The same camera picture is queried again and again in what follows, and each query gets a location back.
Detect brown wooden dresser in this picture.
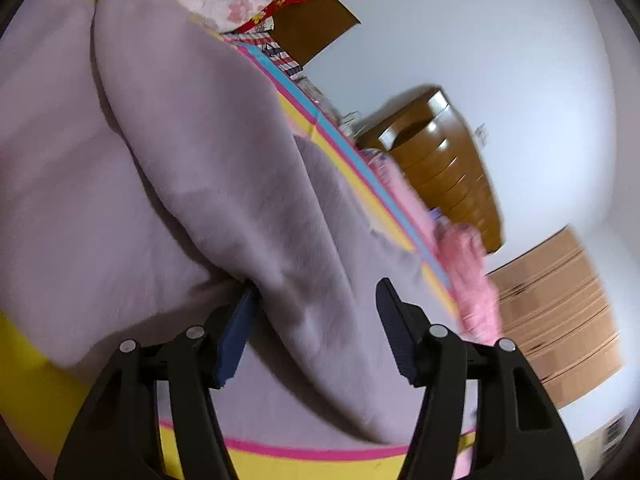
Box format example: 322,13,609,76
352,85,506,256

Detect rainbow striped bed sheet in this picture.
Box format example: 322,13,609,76
0,0,481,480

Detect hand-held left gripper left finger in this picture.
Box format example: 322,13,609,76
52,280,261,480

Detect pink fluffy cloth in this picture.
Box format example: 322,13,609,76
360,147,503,341

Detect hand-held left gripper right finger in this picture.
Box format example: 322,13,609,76
375,277,586,480

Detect red white striped cloth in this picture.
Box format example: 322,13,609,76
222,30,306,78

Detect mauve knit pants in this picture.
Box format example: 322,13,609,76
0,0,481,446

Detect brown wooden headboard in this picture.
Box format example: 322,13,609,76
270,0,361,68

